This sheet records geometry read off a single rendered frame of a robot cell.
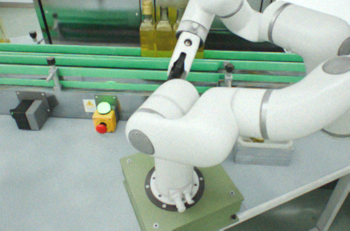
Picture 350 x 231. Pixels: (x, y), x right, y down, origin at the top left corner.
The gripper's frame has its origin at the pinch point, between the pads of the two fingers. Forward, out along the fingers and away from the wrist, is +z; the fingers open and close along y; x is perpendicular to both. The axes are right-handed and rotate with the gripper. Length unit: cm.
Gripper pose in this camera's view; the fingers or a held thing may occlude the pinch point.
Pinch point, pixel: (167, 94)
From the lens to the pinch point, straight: 71.2
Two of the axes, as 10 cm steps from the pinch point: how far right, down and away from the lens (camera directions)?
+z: -3.6, 9.1, -1.9
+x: -9.3, -3.7, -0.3
